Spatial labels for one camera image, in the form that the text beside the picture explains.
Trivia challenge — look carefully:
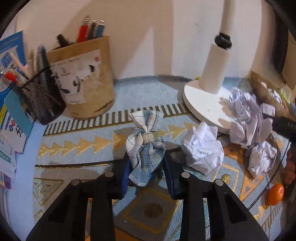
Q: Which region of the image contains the lower crumpled paper ball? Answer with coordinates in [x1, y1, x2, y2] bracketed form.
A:
[246, 141, 278, 179]

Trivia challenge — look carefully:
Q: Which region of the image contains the blue printed booklet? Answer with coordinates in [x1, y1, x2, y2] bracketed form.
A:
[1, 31, 26, 126]

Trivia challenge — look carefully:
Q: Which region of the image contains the small orange fruit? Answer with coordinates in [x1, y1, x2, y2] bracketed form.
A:
[267, 183, 285, 206]

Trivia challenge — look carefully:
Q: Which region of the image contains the white desk lamp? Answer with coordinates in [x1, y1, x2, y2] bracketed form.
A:
[183, 1, 236, 134]

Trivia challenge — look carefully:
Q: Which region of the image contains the white paper ball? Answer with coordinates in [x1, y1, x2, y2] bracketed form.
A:
[181, 121, 224, 176]

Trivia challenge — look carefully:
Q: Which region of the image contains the blue patterned table mat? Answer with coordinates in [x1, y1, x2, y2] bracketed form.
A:
[18, 76, 295, 240]

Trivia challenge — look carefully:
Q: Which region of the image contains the tan cylindrical pen holder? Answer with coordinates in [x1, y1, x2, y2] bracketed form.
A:
[47, 36, 115, 120]

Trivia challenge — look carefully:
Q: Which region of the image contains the black wall television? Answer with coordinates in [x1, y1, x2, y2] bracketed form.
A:
[273, 12, 288, 75]

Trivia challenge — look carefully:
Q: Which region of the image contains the black pen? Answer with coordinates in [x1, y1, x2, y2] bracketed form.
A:
[86, 20, 96, 40]

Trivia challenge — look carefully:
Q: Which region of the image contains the large paper ball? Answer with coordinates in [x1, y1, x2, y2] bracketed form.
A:
[229, 88, 273, 148]

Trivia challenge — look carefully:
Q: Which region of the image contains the teal card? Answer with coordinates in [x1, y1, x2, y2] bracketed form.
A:
[4, 86, 36, 137]

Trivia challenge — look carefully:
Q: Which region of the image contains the person's right hand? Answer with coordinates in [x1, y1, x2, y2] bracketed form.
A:
[284, 144, 296, 185]

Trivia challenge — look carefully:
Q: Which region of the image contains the blue plaid fabric bow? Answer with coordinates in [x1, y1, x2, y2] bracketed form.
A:
[125, 110, 166, 187]

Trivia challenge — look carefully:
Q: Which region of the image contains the black marker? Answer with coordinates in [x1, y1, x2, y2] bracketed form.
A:
[57, 34, 70, 48]

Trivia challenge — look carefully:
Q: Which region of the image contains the black mesh pen cup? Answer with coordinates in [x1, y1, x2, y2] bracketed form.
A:
[20, 65, 66, 125]

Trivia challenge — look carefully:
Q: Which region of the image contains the woven wicker basket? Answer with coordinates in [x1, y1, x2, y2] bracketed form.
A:
[249, 71, 295, 121]

